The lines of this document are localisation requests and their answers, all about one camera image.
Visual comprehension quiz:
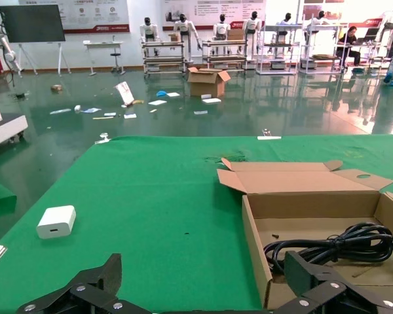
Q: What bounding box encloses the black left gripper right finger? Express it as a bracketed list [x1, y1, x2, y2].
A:
[274, 250, 393, 314]

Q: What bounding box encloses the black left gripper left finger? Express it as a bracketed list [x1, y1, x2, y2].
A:
[16, 253, 151, 314]

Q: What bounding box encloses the black power cable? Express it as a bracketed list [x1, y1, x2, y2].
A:
[263, 222, 393, 274]

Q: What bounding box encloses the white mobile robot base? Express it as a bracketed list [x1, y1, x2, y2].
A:
[0, 77, 29, 158]

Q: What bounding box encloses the large open cardboard box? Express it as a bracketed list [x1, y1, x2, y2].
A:
[187, 66, 232, 98]

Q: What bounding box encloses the white power adapter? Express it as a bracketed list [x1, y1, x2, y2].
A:
[35, 204, 77, 241]

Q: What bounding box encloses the green felt table cloth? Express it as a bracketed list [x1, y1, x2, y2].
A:
[0, 134, 393, 312]

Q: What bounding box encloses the pink white paper bag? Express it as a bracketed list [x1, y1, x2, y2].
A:
[113, 81, 136, 107]

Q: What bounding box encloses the black stool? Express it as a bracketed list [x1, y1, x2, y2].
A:
[109, 52, 126, 76]

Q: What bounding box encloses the white metal work rack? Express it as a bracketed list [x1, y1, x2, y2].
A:
[201, 39, 249, 73]
[141, 40, 187, 77]
[299, 22, 349, 75]
[255, 23, 303, 77]

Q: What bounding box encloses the seated person in black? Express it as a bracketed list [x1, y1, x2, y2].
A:
[335, 26, 362, 68]

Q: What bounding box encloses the white desk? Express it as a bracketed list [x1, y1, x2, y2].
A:
[83, 40, 124, 77]

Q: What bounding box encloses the white humanoid robot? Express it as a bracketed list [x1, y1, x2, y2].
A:
[213, 13, 231, 55]
[309, 10, 332, 34]
[242, 10, 263, 70]
[377, 1, 393, 44]
[173, 13, 202, 63]
[276, 12, 297, 37]
[139, 16, 159, 57]

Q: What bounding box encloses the black display on stand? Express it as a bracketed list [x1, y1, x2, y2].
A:
[0, 4, 72, 78]

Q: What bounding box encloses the red white wall poster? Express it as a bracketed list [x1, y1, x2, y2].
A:
[297, 0, 393, 29]
[56, 0, 131, 34]
[161, 0, 267, 31]

